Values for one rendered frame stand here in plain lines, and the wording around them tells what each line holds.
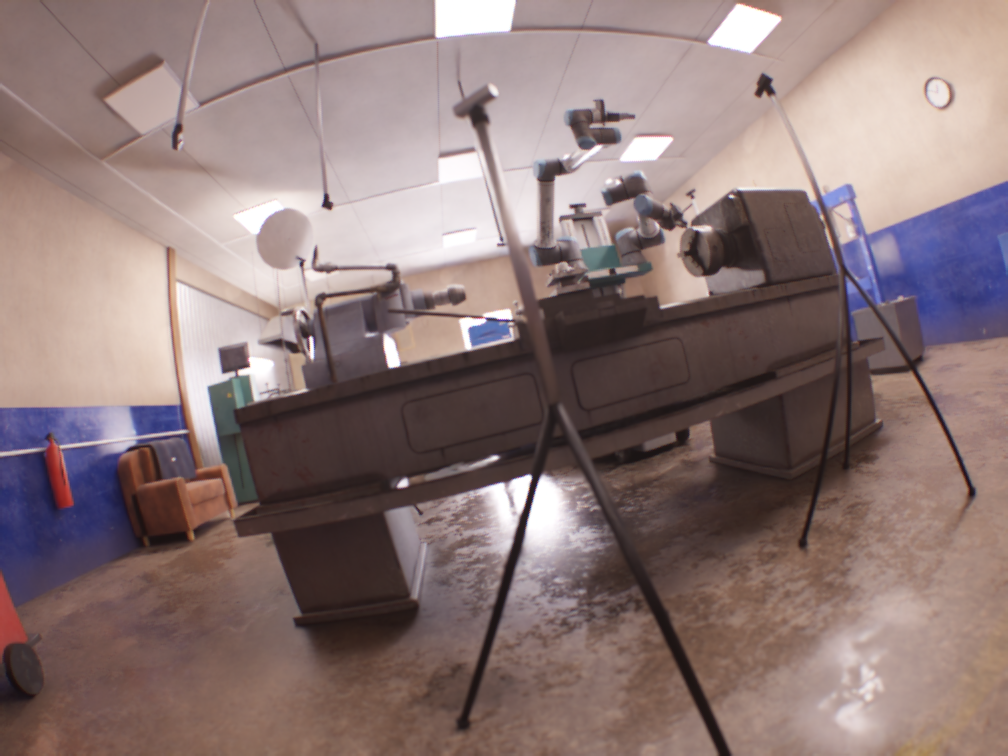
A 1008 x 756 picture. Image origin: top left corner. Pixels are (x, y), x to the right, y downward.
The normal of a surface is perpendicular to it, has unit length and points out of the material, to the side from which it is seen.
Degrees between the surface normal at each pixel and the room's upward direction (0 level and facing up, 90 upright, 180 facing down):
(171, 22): 180
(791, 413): 90
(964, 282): 90
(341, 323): 76
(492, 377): 90
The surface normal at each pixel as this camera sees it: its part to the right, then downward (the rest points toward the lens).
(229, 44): 0.24, 0.97
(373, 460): 0.12, -0.04
